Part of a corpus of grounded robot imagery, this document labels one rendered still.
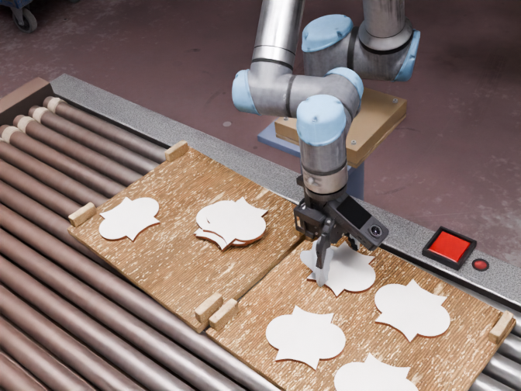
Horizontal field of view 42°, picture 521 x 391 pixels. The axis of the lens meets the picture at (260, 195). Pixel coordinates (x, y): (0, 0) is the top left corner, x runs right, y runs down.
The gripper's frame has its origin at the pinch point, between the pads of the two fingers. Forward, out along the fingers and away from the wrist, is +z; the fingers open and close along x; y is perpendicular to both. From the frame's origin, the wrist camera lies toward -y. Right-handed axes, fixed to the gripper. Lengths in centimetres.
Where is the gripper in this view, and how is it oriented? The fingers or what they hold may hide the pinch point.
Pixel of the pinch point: (341, 267)
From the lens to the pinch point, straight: 128.4
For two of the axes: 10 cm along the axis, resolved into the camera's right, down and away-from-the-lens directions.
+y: -7.4, -3.6, 5.6
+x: -6.6, 5.5, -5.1
